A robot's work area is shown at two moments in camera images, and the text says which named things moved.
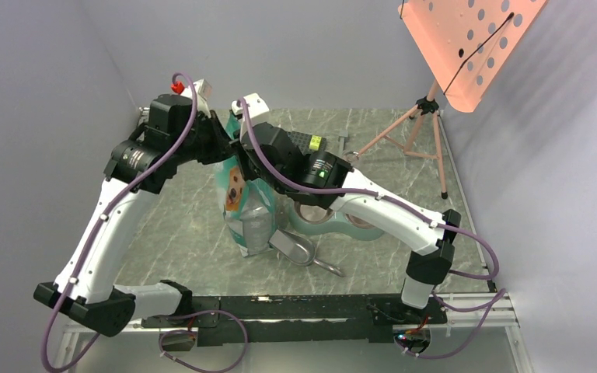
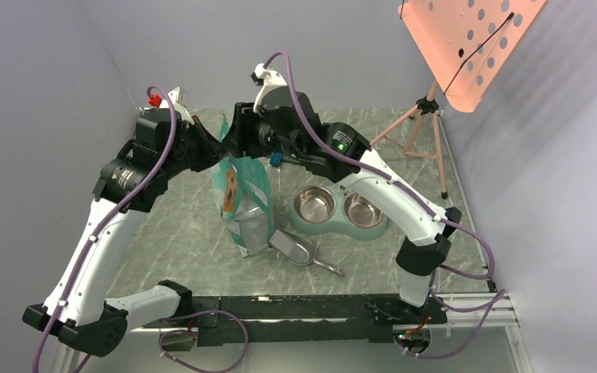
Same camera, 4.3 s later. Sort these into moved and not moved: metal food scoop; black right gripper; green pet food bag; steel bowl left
Moved: black right gripper
Not moved: metal food scoop; green pet food bag; steel bowl left
